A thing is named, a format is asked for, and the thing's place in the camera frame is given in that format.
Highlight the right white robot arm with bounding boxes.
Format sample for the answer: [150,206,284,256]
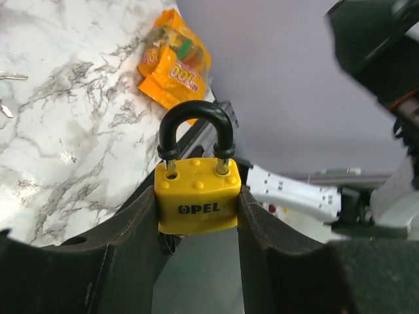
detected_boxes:
[247,1,418,239]

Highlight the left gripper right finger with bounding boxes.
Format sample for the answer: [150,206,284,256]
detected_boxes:
[238,189,418,313]

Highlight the black head key set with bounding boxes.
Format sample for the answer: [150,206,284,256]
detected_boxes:
[0,70,29,119]

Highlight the yellow black padlock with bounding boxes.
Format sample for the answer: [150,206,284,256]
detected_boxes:
[154,100,242,234]

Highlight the orange snack bag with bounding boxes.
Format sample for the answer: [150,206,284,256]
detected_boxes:
[137,9,211,109]

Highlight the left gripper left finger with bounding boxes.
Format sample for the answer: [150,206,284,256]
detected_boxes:
[1,188,160,313]

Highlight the silver key bunch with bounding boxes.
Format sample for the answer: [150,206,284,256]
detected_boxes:
[158,232,189,256]

